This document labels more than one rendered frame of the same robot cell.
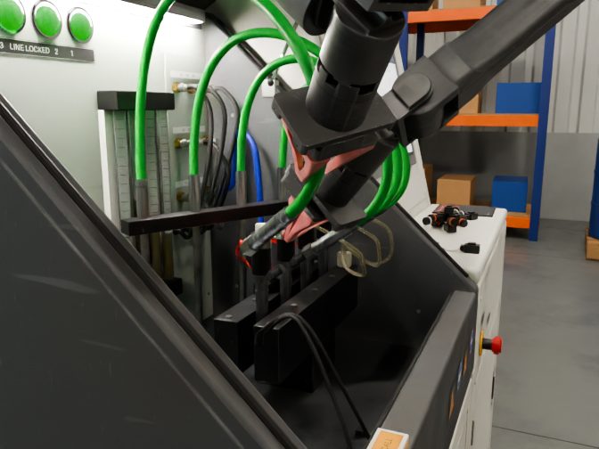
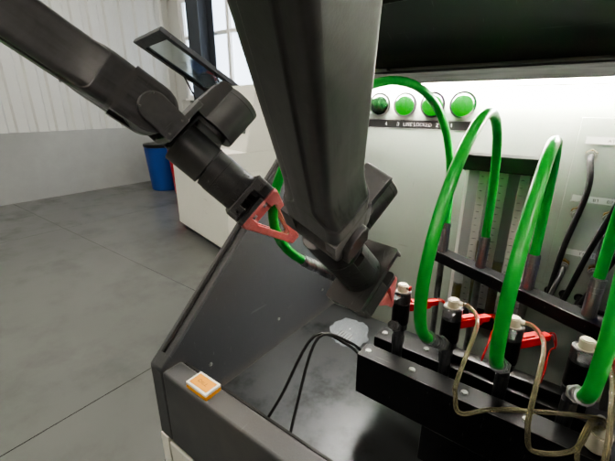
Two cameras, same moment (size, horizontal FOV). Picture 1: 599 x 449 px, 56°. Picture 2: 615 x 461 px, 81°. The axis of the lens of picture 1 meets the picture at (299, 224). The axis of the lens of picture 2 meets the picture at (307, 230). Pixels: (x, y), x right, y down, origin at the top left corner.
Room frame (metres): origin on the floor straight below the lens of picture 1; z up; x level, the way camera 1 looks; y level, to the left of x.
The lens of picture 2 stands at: (0.74, -0.49, 1.38)
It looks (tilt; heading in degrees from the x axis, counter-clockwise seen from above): 19 degrees down; 104
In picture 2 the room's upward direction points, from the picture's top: straight up
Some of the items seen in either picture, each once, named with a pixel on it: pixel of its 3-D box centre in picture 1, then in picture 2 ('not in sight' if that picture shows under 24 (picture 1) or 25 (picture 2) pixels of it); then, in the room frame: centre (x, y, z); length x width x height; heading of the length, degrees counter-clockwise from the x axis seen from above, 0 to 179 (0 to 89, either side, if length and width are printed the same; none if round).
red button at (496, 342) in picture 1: (491, 344); not in sight; (1.07, -0.38, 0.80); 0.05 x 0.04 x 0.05; 156
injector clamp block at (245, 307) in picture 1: (296, 330); (463, 417); (0.88, 0.01, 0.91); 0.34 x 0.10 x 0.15; 156
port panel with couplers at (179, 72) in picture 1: (195, 139); (607, 214); (1.09, 0.20, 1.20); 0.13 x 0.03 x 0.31; 156
